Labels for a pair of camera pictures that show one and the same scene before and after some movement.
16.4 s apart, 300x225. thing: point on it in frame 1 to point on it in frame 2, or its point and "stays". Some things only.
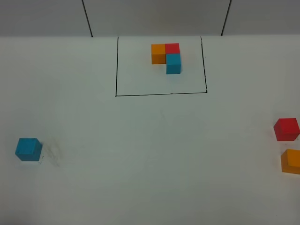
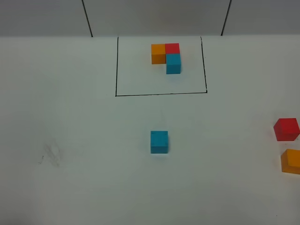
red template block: [172, 48] stays
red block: [287, 129] stays
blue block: [28, 149] to [159, 142]
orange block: [290, 161] stays
